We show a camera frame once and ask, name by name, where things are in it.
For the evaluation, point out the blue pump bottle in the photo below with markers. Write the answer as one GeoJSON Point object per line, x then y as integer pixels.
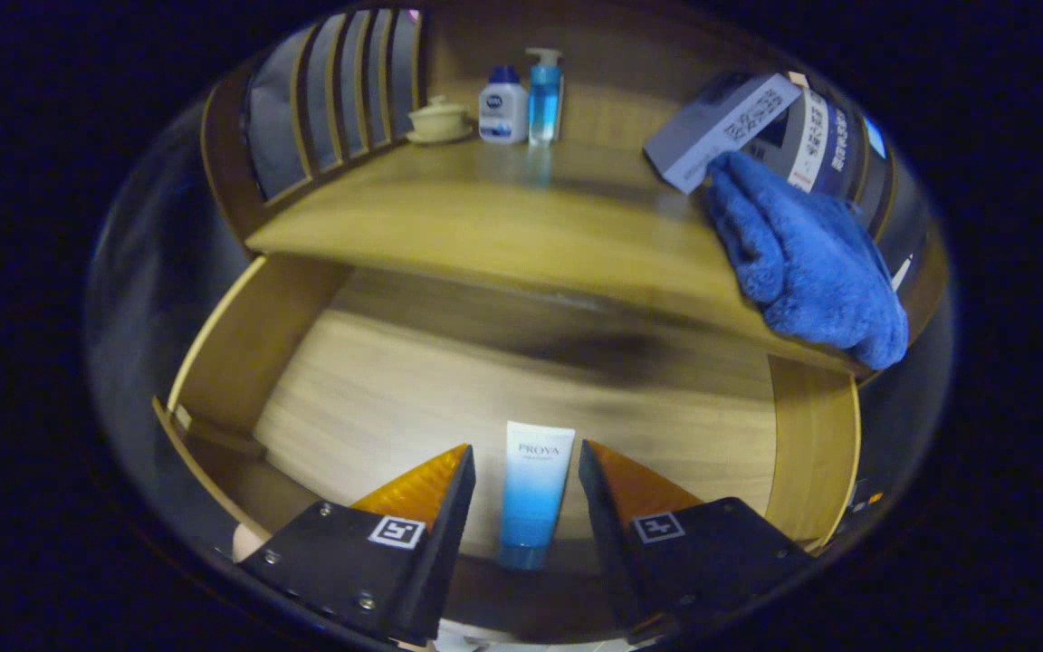
{"type": "Point", "coordinates": [544, 104]}

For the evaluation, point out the wooden drawer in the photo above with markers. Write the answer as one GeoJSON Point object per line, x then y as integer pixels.
{"type": "Point", "coordinates": [395, 398]}

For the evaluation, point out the black and orange tool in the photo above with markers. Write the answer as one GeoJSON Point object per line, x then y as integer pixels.
{"type": "Point", "coordinates": [875, 498]}

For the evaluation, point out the dark blue spine book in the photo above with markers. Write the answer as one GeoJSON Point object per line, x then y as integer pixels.
{"type": "Point", "coordinates": [838, 149]}

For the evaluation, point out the leaning grey book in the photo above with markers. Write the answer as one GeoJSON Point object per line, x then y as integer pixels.
{"type": "Point", "coordinates": [721, 131]}

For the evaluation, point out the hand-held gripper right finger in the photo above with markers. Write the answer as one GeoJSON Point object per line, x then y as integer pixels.
{"type": "Point", "coordinates": [607, 543]}

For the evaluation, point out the white spine book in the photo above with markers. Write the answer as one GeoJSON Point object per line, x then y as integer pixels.
{"type": "Point", "coordinates": [809, 145]}

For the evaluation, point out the blue towel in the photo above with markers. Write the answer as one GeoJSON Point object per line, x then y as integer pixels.
{"type": "Point", "coordinates": [802, 263]}

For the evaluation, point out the white bottle with blue cap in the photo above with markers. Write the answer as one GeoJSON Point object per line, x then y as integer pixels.
{"type": "Point", "coordinates": [503, 113]}

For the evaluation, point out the person's leg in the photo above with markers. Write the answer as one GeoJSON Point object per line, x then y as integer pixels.
{"type": "Point", "coordinates": [248, 543]}

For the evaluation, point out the blue and white tube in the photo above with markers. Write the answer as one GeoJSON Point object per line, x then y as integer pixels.
{"type": "Point", "coordinates": [535, 489]}

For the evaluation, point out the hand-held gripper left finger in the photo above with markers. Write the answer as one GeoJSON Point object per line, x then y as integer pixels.
{"type": "Point", "coordinates": [440, 543]}

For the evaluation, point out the wooden cabinet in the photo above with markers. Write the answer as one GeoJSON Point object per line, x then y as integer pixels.
{"type": "Point", "coordinates": [612, 100]}

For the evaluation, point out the wooden countertop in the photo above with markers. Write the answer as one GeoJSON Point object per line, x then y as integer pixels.
{"type": "Point", "coordinates": [485, 217]}

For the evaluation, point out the beige lidded teacup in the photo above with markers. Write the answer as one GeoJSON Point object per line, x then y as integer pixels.
{"type": "Point", "coordinates": [440, 119]}

